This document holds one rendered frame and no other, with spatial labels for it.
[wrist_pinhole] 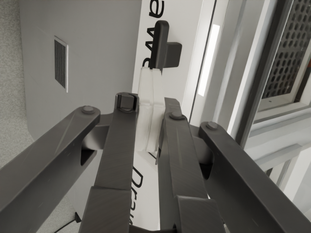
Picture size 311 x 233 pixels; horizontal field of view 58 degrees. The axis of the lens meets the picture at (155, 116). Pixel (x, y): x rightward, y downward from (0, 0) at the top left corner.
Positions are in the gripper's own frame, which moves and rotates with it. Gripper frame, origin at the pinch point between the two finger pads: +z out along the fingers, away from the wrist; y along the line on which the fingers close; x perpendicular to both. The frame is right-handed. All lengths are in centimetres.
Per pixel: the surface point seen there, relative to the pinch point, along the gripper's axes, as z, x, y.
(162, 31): 13.0, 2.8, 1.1
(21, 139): 90, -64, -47
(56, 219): 98, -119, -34
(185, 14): 15.5, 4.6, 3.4
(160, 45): 13.0, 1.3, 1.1
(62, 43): 50, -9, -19
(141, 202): 17.5, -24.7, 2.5
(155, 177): 15.7, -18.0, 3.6
